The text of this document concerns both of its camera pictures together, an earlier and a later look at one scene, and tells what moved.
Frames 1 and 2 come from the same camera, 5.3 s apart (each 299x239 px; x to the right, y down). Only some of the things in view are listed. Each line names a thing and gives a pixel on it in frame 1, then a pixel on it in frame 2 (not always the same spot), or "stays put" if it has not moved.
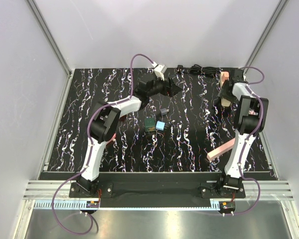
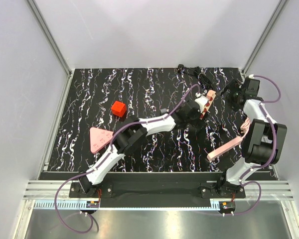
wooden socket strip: x=225 y=103 -> x=211 y=94
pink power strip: x=222 y=149 stays put
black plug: x=179 y=67 stays put
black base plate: x=153 y=189 stays put
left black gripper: x=169 y=88 -> x=198 y=116
